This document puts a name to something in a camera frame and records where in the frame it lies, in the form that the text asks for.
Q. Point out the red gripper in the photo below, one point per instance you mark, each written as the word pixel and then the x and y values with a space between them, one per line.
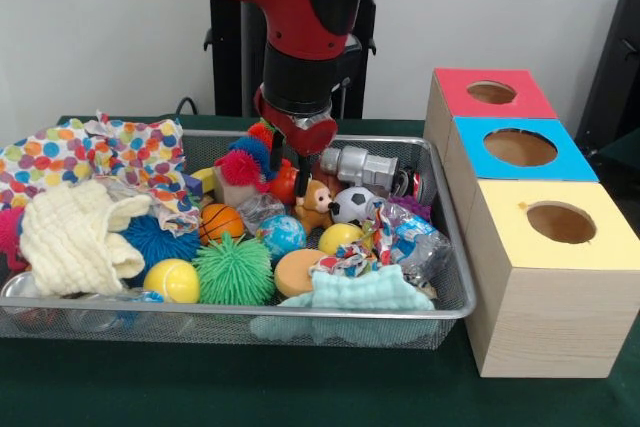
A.
pixel 315 136

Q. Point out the multicolour spiky caterpillar toy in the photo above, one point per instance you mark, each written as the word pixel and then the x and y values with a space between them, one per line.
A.
pixel 240 164

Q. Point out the small tan plush toy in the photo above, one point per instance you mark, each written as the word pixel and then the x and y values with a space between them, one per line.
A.
pixel 315 207

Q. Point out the orange toy basketball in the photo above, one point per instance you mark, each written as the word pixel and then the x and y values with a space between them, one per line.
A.
pixel 220 224

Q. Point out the colourful polka dot cloth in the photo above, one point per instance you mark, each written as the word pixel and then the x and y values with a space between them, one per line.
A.
pixel 140 152
pixel 45 162

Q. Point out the cream waffle cloth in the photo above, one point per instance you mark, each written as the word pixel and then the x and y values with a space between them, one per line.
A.
pixel 75 242

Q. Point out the shallow clear mesh bin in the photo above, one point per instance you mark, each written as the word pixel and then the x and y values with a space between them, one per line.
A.
pixel 350 334

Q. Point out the wooden box with three holes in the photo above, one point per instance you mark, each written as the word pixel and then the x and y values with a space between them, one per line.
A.
pixel 550 322

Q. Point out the silver plastic toy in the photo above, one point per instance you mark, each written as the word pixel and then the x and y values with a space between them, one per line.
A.
pixel 360 167

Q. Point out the blue globe ball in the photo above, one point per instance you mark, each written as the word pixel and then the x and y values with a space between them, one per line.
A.
pixel 281 237

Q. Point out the green spiky puffer ball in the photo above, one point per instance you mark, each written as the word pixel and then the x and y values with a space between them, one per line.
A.
pixel 232 272

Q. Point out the mint green waffle cloth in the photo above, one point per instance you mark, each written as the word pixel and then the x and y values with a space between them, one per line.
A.
pixel 370 292

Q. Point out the yellow tennis ball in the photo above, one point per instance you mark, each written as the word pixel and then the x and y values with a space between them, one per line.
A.
pixel 171 281

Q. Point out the green cloth side table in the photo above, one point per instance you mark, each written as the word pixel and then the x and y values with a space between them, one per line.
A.
pixel 625 144

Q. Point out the black office chair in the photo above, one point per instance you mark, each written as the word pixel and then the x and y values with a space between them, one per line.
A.
pixel 615 62

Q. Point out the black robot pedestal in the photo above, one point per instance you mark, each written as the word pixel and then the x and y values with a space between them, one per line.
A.
pixel 230 47

